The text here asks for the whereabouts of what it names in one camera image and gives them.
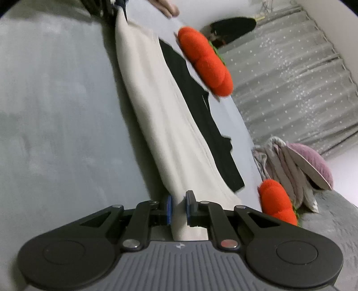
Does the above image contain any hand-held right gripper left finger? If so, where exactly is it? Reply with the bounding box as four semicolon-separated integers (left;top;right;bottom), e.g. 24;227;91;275
80;195;172;251

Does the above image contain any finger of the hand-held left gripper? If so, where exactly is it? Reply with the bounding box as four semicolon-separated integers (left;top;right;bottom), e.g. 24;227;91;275
114;0;129;22

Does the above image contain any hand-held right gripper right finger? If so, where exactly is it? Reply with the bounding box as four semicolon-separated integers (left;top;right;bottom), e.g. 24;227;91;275
185;190;281;251

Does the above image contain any cream and black sweater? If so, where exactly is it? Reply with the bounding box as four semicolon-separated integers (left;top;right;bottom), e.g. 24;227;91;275
115;8;246;242

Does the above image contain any person's left hand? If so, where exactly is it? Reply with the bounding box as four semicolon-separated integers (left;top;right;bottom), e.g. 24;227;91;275
148;0;180;19

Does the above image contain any small orange pumpkin cushion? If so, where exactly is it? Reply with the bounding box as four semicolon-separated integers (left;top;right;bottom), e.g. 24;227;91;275
257;179;299;227

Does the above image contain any large orange pumpkin cushion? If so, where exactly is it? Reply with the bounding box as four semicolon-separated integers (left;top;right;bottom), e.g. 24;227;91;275
177;26;234;98

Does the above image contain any black hanging garment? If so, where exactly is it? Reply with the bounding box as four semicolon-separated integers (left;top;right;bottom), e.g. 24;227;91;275
201;17;257;49

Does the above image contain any purple pillow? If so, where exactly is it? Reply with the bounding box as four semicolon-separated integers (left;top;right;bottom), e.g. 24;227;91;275
287;143;334;191

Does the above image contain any grey quilted blanket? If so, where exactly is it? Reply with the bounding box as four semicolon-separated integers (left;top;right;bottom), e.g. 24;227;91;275
296;190;358;291

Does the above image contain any grey starred curtain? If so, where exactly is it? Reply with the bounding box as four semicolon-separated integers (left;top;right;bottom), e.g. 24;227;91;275
218;6;358;160

